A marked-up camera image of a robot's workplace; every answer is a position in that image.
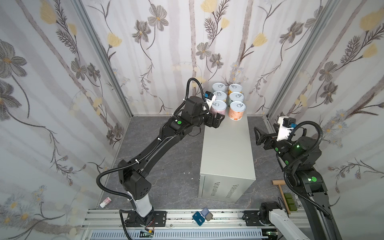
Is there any pink labelled can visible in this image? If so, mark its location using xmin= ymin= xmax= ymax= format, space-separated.
xmin=210 ymin=100 xmax=227 ymax=115

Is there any brown labelled can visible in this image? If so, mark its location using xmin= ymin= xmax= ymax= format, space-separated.
xmin=229 ymin=101 xmax=246 ymax=121

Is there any yellow can with silver lid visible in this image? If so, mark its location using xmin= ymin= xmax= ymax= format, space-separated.
xmin=214 ymin=91 xmax=227 ymax=102

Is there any light blue labelled can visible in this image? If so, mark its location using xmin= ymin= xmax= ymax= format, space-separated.
xmin=212 ymin=83 xmax=227 ymax=92

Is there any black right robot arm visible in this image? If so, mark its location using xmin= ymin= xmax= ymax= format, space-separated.
xmin=254 ymin=121 xmax=342 ymax=240

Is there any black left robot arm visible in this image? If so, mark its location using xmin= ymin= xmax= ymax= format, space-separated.
xmin=118 ymin=92 xmax=225 ymax=219

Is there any grey metal cabinet counter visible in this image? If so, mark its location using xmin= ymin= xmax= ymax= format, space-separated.
xmin=198 ymin=113 xmax=256 ymax=203

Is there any small wooden mallet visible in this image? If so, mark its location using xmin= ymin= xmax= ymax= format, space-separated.
xmin=272 ymin=180 xmax=291 ymax=215

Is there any green block stack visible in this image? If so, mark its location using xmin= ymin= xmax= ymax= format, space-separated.
xmin=284 ymin=193 xmax=298 ymax=212

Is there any small blue grey device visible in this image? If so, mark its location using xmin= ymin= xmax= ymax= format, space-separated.
xmin=192 ymin=208 xmax=214 ymax=226

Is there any small white pink tube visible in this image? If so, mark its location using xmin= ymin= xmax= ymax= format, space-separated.
xmin=99 ymin=197 xmax=112 ymax=209

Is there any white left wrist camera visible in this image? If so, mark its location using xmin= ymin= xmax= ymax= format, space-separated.
xmin=204 ymin=91 xmax=216 ymax=109

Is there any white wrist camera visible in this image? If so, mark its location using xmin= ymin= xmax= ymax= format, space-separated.
xmin=277 ymin=116 xmax=297 ymax=142
xmin=204 ymin=91 xmax=216 ymax=109

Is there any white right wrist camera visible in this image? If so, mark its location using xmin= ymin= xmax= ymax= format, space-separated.
xmin=277 ymin=116 xmax=297 ymax=142

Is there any black corrugated right cable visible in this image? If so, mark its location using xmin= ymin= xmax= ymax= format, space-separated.
xmin=282 ymin=120 xmax=334 ymax=220

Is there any black corrugated cable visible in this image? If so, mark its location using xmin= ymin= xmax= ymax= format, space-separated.
xmin=282 ymin=120 xmax=334 ymax=220
xmin=95 ymin=77 xmax=208 ymax=240

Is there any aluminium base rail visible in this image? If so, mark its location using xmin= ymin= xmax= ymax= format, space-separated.
xmin=81 ymin=209 xmax=290 ymax=240

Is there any black corrugated left cable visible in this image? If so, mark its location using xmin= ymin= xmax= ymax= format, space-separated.
xmin=95 ymin=77 xmax=208 ymax=240

